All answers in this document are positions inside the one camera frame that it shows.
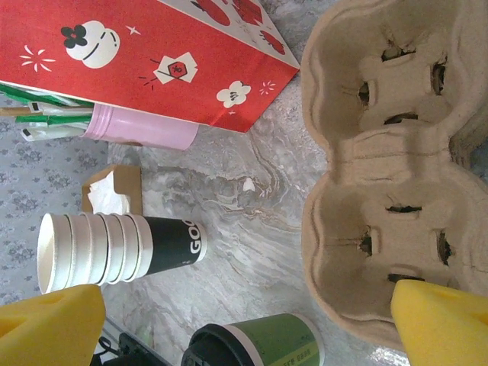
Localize white wrapped straw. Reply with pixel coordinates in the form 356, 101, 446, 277
26, 99, 95, 115
21, 125, 91, 143

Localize pink straw holder cup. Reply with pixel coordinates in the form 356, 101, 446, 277
79, 104, 200, 150

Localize green paper coffee cup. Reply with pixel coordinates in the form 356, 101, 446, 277
224, 312, 326, 366

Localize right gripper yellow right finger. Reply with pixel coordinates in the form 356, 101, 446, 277
390, 280, 488, 366

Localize red printed paper bag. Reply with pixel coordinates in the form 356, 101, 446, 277
0, 0, 301, 133

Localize wooden stir stick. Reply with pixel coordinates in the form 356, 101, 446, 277
0, 106, 95, 117

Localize green striped wrapped straw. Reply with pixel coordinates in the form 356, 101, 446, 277
0, 84, 95, 108

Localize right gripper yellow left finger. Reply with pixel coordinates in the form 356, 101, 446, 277
0, 284, 107, 366

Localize white paper napkins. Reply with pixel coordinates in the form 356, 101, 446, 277
86, 171, 130, 214

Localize stack of pulp cup carriers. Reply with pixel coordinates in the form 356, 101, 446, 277
449, 110, 488, 171

